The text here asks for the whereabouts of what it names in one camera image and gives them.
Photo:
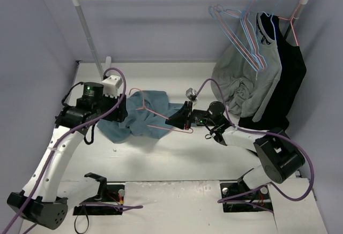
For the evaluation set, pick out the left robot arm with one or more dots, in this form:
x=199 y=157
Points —
x=41 y=201

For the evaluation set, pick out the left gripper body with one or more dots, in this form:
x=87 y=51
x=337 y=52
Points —
x=118 y=108

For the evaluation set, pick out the blue t shirt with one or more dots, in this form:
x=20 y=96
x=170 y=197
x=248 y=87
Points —
x=137 y=120

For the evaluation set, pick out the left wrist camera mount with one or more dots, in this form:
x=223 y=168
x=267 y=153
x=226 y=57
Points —
x=111 y=86

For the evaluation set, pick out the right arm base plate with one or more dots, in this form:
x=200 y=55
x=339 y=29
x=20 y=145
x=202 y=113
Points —
x=256 y=201

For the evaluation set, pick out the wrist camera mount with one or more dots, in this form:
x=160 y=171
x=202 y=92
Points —
x=111 y=86
x=191 y=94

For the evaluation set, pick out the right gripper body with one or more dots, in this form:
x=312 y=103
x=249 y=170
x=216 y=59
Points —
x=189 y=116

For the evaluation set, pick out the black tank top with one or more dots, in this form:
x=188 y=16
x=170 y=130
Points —
x=292 y=74

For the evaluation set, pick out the grey sweatshirt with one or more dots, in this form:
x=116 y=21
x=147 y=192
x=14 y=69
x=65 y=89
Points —
x=249 y=70

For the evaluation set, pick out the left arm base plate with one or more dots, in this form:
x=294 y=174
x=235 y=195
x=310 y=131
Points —
x=108 y=192

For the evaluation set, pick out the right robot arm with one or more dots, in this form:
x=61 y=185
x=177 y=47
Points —
x=279 y=159

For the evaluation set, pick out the pink hanger at rack end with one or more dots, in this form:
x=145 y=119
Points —
x=291 y=20

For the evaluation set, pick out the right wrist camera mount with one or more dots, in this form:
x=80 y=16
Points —
x=191 y=94

